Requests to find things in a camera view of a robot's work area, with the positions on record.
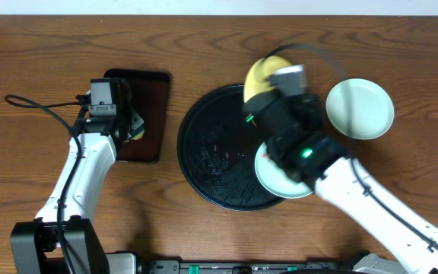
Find black round tray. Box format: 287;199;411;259
177;84;284;212

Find green yellow sponge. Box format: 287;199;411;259
129;126;144;140

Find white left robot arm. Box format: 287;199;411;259
11;105;144;273

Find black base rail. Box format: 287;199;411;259
104;250;406;274

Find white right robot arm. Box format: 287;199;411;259
243;91;438;273

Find light green plate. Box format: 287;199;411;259
325;78;395;140
254;142;313;199

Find black rectangular tray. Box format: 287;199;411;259
104;68;171;163

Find yellow plate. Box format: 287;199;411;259
243;56;292;103

